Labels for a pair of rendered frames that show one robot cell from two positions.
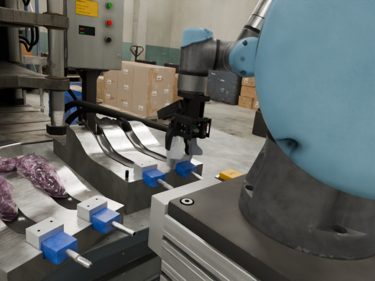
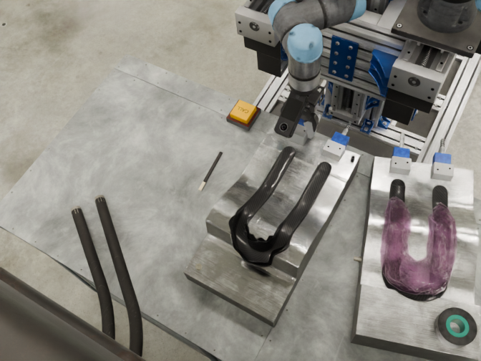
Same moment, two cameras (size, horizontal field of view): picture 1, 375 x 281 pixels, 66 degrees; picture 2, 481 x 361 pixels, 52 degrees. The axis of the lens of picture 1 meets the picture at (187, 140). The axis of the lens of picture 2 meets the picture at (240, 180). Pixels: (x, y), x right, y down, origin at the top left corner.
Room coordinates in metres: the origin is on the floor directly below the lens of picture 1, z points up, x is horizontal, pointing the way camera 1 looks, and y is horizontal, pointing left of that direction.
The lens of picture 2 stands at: (1.03, 0.73, 2.05)
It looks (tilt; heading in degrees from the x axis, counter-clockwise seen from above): 61 degrees down; 264
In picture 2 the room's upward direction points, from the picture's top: 11 degrees counter-clockwise
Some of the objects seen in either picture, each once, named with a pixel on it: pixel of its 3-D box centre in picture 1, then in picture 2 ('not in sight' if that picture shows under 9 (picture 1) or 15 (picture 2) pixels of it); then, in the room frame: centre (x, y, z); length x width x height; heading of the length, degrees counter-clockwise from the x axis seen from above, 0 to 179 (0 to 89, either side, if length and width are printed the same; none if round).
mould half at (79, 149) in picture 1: (121, 151); (274, 213); (0.90, 0.21, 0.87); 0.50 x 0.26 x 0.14; 45
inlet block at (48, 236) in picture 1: (63, 249); (441, 158); (0.42, 0.19, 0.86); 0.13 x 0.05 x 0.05; 62
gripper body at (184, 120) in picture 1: (190, 115); (304, 94); (0.75, 0.00, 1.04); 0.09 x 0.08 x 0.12; 45
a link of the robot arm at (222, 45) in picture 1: (236, 57); (295, 20); (0.74, -0.10, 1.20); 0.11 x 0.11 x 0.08; 3
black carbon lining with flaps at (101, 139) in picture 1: (121, 138); (280, 201); (0.88, 0.21, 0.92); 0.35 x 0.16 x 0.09; 45
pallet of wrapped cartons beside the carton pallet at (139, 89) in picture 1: (137, 90); not in sight; (5.17, 0.98, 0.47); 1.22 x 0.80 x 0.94; 53
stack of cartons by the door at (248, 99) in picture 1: (256, 92); not in sight; (7.46, -1.63, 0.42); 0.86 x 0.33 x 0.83; 49
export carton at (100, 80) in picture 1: (105, 87); not in sight; (5.99, 1.81, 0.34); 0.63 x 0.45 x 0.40; 49
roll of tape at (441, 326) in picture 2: not in sight; (454, 327); (0.61, 0.62, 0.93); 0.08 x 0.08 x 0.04
